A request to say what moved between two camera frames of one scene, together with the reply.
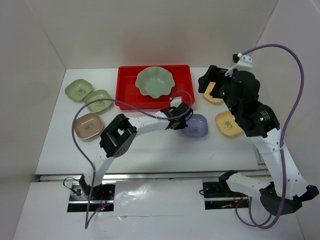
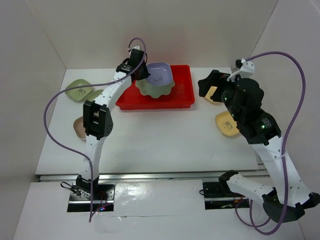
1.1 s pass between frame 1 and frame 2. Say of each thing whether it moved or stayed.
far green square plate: stayed
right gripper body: stayed
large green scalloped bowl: stayed
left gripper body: moved
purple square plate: moved
